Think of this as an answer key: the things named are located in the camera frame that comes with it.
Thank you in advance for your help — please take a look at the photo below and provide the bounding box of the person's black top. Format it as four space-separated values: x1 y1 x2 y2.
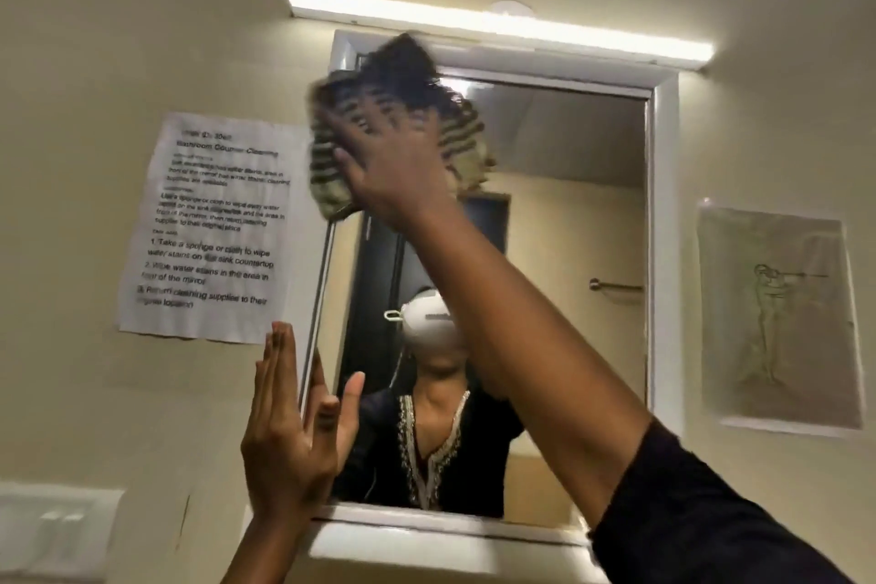
588 419 857 584

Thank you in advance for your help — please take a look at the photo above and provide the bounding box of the white tube light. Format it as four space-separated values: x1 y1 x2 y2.
287 0 715 73

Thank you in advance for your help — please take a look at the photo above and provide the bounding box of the checkered cleaning cloth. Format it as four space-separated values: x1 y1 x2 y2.
306 32 497 222

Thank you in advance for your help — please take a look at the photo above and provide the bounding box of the person's left hand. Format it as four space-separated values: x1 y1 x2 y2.
239 321 366 523

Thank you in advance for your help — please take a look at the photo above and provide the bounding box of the paper sheet with figure drawing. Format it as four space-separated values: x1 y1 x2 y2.
696 196 867 438

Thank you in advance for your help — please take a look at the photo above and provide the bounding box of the white switch plate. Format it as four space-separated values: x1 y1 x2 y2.
0 480 127 579

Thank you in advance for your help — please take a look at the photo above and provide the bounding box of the person's right forearm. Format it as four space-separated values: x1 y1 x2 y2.
403 206 655 530

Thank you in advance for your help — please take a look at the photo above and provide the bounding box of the person's right hand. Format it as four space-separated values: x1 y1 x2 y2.
321 94 474 233

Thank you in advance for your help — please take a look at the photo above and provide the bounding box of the printed instruction sheet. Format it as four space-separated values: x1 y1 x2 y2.
114 110 316 345

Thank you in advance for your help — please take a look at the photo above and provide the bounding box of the white framed mirror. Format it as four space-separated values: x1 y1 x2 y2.
239 28 685 584

